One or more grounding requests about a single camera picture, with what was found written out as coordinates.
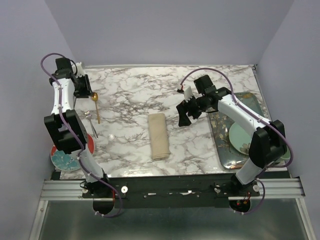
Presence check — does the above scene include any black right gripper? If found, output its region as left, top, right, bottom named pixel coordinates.
left=175, top=93, right=207, bottom=127

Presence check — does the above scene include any gold spoon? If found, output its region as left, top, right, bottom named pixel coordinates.
left=91, top=92, right=101, bottom=124

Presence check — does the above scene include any silver fork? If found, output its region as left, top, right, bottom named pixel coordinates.
left=84, top=109, right=99, bottom=139

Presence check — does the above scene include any beige linen napkin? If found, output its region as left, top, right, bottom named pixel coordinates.
left=148, top=112, right=171, bottom=161

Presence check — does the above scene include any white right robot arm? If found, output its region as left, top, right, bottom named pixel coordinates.
left=176, top=75, right=287, bottom=196

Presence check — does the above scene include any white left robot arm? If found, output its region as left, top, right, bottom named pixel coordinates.
left=44, top=53, right=114, bottom=198

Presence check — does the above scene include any floral teal serving tray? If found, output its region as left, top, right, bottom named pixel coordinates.
left=208, top=91, right=282, bottom=170

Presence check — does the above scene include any mint green plate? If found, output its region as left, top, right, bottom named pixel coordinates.
left=229, top=123, right=251, bottom=156

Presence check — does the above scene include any red and blue round plate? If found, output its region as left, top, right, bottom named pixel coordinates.
left=50, top=145, right=81, bottom=172

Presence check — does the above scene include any mint green cup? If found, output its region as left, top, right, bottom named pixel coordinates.
left=280, top=148, right=291, bottom=161

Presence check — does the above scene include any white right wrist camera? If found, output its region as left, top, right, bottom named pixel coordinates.
left=183, top=85, right=195, bottom=103

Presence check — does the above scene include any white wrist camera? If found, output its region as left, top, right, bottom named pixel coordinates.
left=183, top=85, right=195, bottom=103
left=75, top=62, right=85, bottom=77

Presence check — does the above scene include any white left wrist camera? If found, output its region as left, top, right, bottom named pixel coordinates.
left=75, top=62, right=85, bottom=77

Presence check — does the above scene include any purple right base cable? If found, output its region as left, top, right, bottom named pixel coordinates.
left=233, top=178, right=266, bottom=216

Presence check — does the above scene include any black mounting base plate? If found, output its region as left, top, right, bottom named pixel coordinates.
left=80, top=173, right=260, bottom=215

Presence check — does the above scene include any aluminium frame rail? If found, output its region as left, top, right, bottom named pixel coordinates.
left=40, top=178, right=306, bottom=201

